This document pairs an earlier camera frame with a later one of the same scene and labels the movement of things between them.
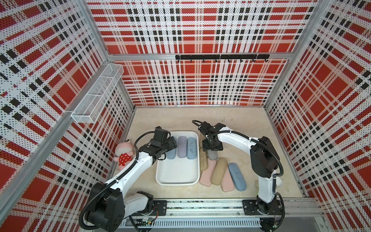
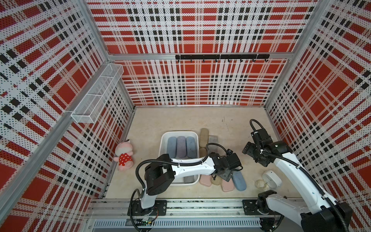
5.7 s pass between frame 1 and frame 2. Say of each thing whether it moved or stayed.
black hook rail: stayed
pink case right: stayed
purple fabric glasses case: stayed
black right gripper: moved
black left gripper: moved
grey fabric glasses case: moved
